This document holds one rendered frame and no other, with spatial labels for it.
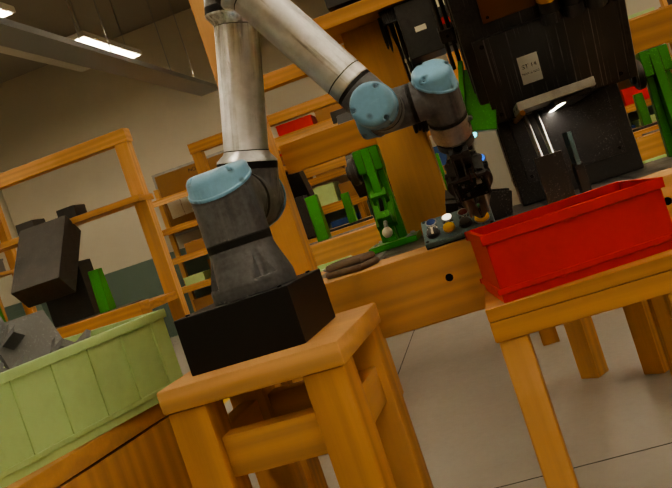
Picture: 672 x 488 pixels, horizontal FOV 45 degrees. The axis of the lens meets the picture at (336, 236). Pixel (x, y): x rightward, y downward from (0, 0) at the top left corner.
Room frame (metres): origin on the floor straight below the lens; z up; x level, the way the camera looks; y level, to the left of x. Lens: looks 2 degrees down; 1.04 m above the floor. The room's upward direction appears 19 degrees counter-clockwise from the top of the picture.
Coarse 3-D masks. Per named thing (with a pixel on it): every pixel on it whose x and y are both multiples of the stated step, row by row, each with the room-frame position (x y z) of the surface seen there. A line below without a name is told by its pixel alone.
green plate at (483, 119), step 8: (464, 72) 1.88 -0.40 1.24; (464, 80) 1.88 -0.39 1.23; (464, 88) 1.88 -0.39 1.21; (472, 88) 1.88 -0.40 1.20; (464, 96) 1.87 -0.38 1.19; (472, 96) 1.88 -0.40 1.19; (472, 104) 1.88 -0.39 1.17; (488, 104) 1.87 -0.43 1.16; (472, 112) 1.88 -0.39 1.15; (480, 112) 1.88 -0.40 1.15; (488, 112) 1.87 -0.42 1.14; (496, 112) 1.87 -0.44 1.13; (472, 120) 1.88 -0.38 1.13; (480, 120) 1.88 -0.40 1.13; (488, 120) 1.87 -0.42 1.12; (496, 120) 1.87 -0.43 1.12; (472, 128) 1.88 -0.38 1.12; (480, 128) 1.88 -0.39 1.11; (488, 128) 1.87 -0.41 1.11; (496, 128) 1.87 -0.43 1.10
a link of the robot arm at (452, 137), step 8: (464, 120) 1.48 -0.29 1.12; (456, 128) 1.48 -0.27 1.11; (464, 128) 1.49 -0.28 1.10; (432, 136) 1.52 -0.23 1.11; (440, 136) 1.49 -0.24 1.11; (448, 136) 1.49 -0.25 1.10; (456, 136) 1.49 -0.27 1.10; (464, 136) 1.49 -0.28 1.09; (440, 144) 1.51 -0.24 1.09; (448, 144) 1.50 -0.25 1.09; (456, 144) 1.50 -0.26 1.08
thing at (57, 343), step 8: (8, 328) 1.69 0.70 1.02; (16, 328) 1.65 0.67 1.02; (24, 328) 1.67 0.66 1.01; (8, 336) 1.66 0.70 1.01; (16, 336) 1.66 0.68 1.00; (56, 336) 1.75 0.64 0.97; (8, 344) 1.67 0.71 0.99; (16, 344) 1.67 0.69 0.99; (56, 344) 1.74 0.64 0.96; (64, 344) 1.70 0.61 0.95
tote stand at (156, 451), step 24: (120, 432) 1.50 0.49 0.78; (144, 432) 1.56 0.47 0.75; (168, 432) 1.62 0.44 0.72; (72, 456) 1.37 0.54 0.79; (96, 456) 1.42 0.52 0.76; (120, 456) 1.48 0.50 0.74; (144, 456) 1.54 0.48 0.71; (168, 456) 1.60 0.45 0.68; (24, 480) 1.28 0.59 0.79; (48, 480) 1.31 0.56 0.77; (72, 480) 1.36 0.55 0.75; (96, 480) 1.40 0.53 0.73; (120, 480) 1.46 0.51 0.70; (144, 480) 1.52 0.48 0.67; (168, 480) 1.58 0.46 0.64
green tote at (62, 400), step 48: (96, 336) 1.51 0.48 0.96; (144, 336) 1.61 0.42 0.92; (0, 384) 1.32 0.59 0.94; (48, 384) 1.40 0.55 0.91; (96, 384) 1.48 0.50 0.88; (144, 384) 1.58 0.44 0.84; (0, 432) 1.30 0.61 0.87; (48, 432) 1.37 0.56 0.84; (96, 432) 1.45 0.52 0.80; (0, 480) 1.27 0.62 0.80
